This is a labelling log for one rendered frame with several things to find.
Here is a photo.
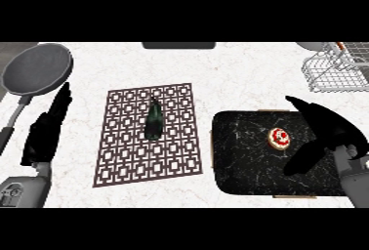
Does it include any black marble tray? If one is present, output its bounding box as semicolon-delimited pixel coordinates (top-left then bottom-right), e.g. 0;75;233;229
211;108;348;199

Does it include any dark grey flat appliance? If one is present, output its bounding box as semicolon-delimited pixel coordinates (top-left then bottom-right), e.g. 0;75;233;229
141;41;217;50

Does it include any grey frying pan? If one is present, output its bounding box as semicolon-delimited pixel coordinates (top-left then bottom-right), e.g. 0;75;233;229
0;42;75;156

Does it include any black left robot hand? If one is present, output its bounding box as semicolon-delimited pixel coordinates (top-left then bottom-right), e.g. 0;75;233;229
20;81;74;167

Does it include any white wire tiered basket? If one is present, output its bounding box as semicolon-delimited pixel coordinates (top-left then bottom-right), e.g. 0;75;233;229
299;41;369;94

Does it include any grey round bowl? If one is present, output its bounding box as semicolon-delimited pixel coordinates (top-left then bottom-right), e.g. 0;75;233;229
293;41;330;53

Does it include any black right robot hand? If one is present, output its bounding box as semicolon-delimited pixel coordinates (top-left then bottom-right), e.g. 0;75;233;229
282;95;369;177

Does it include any dark green zucchini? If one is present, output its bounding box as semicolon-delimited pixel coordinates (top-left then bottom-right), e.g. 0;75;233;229
143;96;165;142

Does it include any brown patterned placemat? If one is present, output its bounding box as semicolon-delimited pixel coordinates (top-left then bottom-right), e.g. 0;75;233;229
91;82;205;188

